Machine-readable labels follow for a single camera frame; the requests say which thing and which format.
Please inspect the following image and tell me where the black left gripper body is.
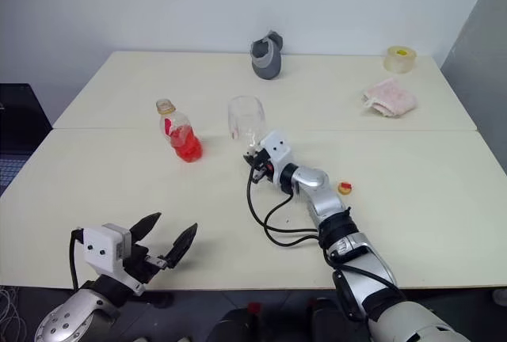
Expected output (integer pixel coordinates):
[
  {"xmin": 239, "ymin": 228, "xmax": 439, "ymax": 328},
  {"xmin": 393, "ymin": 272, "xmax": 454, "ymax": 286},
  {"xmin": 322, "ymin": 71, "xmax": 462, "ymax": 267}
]
[{"xmin": 120, "ymin": 242, "xmax": 170, "ymax": 285}]

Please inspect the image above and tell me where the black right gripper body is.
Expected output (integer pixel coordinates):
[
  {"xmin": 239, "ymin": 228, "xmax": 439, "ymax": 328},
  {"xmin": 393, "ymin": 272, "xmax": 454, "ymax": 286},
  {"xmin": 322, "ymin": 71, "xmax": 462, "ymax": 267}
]
[{"xmin": 247, "ymin": 150, "xmax": 276, "ymax": 185}]

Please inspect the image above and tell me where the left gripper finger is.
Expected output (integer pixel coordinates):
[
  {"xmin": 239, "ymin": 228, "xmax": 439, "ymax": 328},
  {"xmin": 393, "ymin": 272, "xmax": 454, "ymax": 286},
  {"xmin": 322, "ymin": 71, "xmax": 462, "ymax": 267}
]
[
  {"xmin": 128, "ymin": 211, "xmax": 163, "ymax": 246},
  {"xmin": 162, "ymin": 222, "xmax": 199, "ymax": 269}
]

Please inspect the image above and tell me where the clear wine glass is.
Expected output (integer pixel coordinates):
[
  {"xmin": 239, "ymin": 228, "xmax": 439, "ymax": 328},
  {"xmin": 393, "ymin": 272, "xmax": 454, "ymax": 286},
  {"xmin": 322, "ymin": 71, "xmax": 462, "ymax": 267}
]
[{"xmin": 227, "ymin": 94, "xmax": 267, "ymax": 158}]

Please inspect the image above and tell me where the plastic bottle with red drink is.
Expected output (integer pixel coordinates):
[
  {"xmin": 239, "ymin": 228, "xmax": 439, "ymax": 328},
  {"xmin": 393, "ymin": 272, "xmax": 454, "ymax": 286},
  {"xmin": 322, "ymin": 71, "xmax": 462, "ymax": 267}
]
[{"xmin": 154, "ymin": 97, "xmax": 204, "ymax": 164}]

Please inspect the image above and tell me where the dark rounded shape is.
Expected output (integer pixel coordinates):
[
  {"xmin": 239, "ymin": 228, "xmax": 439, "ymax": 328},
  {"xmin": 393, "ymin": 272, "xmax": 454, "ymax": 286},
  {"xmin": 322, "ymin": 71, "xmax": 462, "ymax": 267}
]
[
  {"xmin": 307, "ymin": 297, "xmax": 342, "ymax": 342},
  {"xmin": 215, "ymin": 302, "xmax": 261, "ymax": 342}
]

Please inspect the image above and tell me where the pink cloth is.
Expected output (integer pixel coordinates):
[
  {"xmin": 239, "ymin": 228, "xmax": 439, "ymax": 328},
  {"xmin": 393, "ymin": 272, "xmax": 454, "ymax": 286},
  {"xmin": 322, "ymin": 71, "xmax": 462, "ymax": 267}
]
[{"xmin": 360, "ymin": 77, "xmax": 419, "ymax": 119}]

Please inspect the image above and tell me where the black laptop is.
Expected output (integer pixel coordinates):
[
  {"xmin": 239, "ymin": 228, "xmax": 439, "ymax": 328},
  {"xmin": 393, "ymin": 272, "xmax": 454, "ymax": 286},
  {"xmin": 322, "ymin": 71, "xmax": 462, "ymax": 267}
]
[{"xmin": 0, "ymin": 82, "xmax": 53, "ymax": 189}]

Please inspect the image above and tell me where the clear tape roll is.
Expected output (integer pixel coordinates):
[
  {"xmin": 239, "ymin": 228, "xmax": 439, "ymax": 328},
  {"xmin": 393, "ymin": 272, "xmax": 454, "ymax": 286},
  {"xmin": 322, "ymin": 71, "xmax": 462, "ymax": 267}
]
[{"xmin": 382, "ymin": 44, "xmax": 418, "ymax": 75}]

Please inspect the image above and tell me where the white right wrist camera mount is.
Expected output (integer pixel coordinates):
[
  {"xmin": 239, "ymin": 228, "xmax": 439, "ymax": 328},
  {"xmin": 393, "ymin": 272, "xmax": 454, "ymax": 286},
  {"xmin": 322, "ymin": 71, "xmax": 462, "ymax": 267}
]
[{"xmin": 258, "ymin": 129, "xmax": 295, "ymax": 175}]

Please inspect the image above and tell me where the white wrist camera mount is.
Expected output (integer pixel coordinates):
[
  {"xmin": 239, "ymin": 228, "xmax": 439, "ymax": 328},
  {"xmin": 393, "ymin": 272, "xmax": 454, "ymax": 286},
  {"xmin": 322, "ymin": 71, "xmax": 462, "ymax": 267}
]
[
  {"xmin": 258, "ymin": 129, "xmax": 295, "ymax": 175},
  {"xmin": 82, "ymin": 222, "xmax": 146, "ymax": 296}
]

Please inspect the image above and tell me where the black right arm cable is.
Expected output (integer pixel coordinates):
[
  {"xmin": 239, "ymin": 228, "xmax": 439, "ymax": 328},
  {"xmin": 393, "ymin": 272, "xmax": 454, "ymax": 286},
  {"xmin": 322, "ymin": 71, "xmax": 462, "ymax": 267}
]
[{"xmin": 246, "ymin": 165, "xmax": 322, "ymax": 248}]

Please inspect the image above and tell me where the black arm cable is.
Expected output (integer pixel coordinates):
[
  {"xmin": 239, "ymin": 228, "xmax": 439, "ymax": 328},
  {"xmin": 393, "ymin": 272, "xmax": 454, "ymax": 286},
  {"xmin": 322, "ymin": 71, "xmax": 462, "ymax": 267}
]
[
  {"xmin": 246, "ymin": 165, "xmax": 322, "ymax": 248},
  {"xmin": 70, "ymin": 227, "xmax": 86, "ymax": 292}
]

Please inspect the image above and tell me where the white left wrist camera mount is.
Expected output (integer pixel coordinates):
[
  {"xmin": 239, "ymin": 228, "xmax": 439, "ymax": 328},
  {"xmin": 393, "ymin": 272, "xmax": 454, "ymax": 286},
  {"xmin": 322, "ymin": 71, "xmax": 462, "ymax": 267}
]
[{"xmin": 82, "ymin": 222, "xmax": 146, "ymax": 296}]

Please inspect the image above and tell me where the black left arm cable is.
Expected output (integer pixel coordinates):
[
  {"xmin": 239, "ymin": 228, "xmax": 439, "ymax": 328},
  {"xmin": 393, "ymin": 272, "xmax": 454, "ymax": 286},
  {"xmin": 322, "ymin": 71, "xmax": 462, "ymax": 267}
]
[{"xmin": 70, "ymin": 227, "xmax": 86, "ymax": 292}]

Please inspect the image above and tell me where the white cable bundle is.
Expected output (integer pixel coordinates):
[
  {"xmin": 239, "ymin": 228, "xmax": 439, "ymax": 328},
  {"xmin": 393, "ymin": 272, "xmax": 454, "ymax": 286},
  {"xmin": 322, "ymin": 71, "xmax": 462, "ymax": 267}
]
[{"xmin": 0, "ymin": 285, "xmax": 21, "ymax": 342}]

